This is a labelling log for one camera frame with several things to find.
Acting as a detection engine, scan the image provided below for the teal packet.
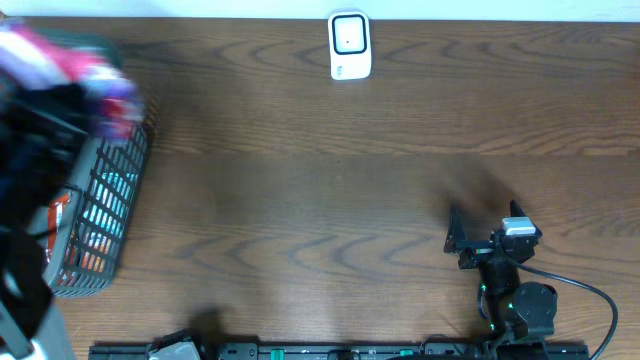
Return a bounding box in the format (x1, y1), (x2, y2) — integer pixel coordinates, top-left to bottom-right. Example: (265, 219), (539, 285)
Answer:
(82, 172), (138, 238)

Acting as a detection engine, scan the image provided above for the orange snack bar wrapper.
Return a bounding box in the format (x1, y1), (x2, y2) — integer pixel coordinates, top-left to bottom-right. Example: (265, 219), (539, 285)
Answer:
(46, 192), (71, 260)

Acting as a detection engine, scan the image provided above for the purple square snack packet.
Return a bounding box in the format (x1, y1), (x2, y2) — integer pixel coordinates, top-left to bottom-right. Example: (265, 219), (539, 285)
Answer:
(1, 20), (144, 143)

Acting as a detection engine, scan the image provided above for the small orange tissue packet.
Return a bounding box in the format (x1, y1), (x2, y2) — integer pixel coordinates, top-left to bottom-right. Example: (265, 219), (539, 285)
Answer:
(73, 232), (112, 273)

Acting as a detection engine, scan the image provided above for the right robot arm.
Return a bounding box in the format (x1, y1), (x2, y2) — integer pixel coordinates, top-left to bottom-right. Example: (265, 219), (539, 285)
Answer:
(444, 201), (558, 359)

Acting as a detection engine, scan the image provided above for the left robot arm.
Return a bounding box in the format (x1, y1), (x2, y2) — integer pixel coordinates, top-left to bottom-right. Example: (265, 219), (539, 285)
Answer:
(1, 84), (89, 359)

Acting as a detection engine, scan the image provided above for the white barcode scanner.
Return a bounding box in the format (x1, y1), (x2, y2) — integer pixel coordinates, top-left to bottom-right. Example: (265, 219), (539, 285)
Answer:
(327, 11), (372, 81)

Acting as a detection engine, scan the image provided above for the grey plastic mesh basket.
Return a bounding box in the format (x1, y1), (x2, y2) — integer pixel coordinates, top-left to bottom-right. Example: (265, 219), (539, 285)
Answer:
(29, 92), (152, 298)

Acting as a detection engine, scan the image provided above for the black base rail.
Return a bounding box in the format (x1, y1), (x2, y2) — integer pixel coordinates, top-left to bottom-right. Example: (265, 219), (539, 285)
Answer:
(88, 340), (591, 360)

